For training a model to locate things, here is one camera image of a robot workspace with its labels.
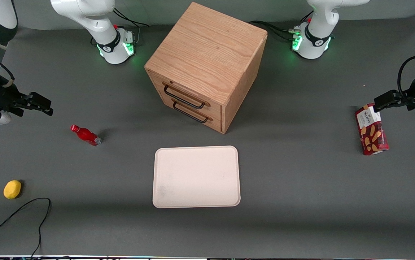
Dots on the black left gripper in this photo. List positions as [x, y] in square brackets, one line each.
[412, 94]

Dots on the yellow lemon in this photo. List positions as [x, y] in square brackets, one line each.
[12, 189]

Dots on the wooden drawer front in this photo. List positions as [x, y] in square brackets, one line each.
[215, 109]
[215, 125]

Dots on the wooden drawer cabinet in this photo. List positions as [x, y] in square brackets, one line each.
[207, 47]

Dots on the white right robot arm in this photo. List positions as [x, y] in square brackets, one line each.
[95, 21]

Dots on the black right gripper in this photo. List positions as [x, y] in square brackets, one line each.
[3, 96]

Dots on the red tartan shortbread box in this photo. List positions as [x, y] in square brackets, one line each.
[371, 133]

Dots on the cream rectangular tray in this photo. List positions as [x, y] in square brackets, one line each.
[196, 177]

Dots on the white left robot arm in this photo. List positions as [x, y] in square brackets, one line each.
[315, 39]

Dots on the red plastic bottle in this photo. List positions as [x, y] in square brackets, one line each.
[86, 135]

